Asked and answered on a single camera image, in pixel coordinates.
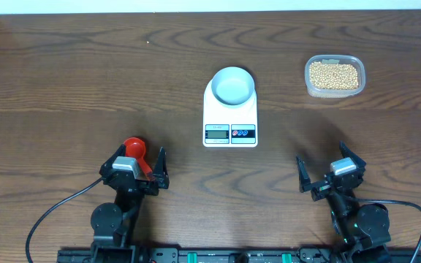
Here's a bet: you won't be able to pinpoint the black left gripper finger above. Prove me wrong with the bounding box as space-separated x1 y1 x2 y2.
99 144 126 175
153 148 170 189

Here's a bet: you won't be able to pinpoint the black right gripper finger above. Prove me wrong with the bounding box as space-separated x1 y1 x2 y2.
296 156 311 193
339 141 366 169

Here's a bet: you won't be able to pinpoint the red measuring scoop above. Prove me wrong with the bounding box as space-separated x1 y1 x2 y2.
124 137 154 181

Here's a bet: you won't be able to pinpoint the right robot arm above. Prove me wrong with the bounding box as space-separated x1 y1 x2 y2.
296 142 392 262

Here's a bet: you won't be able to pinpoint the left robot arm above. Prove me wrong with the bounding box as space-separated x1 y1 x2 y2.
91 145 170 263

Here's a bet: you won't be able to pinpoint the white digital kitchen scale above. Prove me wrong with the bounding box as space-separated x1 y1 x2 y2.
202 80 259 148

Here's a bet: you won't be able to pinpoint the grey round bowl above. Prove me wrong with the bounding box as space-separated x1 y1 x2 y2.
210 66 256 106

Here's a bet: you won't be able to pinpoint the clear plastic container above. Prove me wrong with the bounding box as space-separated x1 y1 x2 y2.
304 55 366 99

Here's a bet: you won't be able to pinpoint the yellow soybeans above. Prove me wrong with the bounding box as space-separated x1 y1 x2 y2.
308 61 359 90

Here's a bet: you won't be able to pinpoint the right black cable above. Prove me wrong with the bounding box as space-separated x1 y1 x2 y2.
349 197 421 263

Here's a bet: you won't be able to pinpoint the black cable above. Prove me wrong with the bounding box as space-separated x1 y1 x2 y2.
25 177 105 263
349 197 421 263

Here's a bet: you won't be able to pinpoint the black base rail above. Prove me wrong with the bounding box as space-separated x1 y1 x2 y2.
56 246 421 263

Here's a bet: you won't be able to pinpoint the left black cable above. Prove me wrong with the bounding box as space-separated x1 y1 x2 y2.
25 177 105 263

